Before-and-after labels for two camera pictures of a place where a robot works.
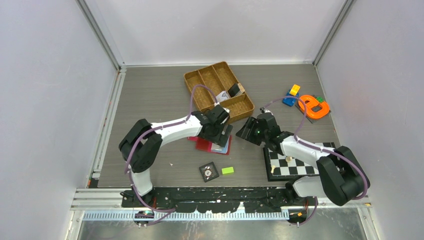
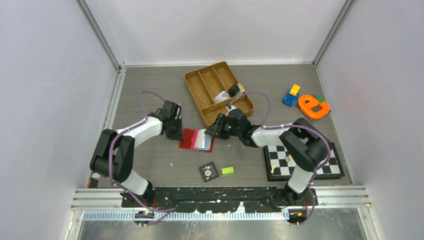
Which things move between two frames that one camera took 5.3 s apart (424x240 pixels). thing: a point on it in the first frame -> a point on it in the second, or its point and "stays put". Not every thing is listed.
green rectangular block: x=227 y=170 stays put
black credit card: x=233 y=90 stays put
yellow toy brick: x=294 y=90 stays put
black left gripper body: x=214 y=137 -> x=176 y=129
